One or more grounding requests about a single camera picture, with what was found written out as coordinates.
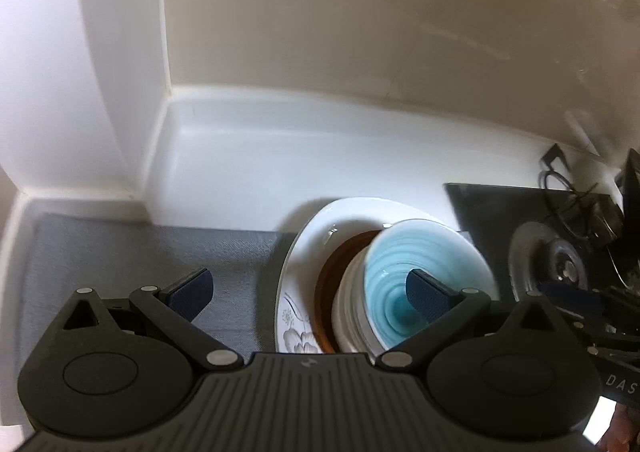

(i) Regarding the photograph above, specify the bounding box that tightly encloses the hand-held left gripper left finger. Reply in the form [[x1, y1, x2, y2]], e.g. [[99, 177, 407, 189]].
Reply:
[[47, 268, 247, 369]]

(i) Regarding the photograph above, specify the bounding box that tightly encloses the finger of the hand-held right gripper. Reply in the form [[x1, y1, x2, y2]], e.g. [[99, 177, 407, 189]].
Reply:
[[537, 280, 604, 316]]

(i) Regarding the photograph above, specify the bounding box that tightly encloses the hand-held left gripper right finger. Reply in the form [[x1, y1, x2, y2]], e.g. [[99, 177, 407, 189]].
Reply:
[[374, 269, 573, 369]]

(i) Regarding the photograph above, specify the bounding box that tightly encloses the light blue bowl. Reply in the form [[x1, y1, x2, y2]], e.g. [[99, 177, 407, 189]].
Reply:
[[362, 218, 502, 351]]

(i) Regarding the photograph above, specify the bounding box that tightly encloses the brown round plate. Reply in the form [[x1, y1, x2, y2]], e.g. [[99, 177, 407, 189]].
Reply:
[[312, 229, 387, 354]]

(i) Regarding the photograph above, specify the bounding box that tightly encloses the white square floral plate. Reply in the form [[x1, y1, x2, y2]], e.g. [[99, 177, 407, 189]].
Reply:
[[274, 196, 473, 355]]

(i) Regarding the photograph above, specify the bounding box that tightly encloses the person's right hand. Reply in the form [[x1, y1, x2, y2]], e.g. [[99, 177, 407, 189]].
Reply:
[[600, 404, 640, 452]]

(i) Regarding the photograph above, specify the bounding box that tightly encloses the gas burner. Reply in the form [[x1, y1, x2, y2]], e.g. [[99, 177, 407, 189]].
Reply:
[[507, 220, 617, 304]]

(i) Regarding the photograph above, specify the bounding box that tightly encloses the grey counter mat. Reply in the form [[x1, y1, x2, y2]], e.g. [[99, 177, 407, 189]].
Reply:
[[17, 212, 299, 369]]

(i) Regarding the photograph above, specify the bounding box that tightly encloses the black pan support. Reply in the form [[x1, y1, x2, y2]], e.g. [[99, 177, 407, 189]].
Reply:
[[537, 144, 640, 293]]

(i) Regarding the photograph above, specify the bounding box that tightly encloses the black glass gas stove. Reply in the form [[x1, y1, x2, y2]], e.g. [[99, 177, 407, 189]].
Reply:
[[444, 182, 640, 315]]

